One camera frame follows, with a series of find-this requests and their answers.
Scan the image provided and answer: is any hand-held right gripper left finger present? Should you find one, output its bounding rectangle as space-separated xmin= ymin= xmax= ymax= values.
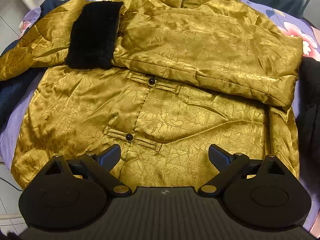
xmin=40 ymin=144 xmax=133 ymax=197

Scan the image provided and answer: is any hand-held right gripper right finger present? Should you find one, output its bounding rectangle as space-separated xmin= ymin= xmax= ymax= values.
xmin=197 ymin=144 xmax=291 ymax=196

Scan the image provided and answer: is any gold satin jacket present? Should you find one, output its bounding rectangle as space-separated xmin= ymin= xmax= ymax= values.
xmin=0 ymin=0 xmax=304 ymax=190

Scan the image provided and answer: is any purple floral bedsheet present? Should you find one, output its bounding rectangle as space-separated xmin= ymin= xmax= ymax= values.
xmin=0 ymin=0 xmax=320 ymax=162

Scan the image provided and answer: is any black ribbed garment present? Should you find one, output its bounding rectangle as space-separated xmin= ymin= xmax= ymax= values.
xmin=295 ymin=59 xmax=320 ymax=153

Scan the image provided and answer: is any navy blue garment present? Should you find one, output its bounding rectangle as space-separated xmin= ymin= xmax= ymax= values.
xmin=0 ymin=0 xmax=84 ymax=128

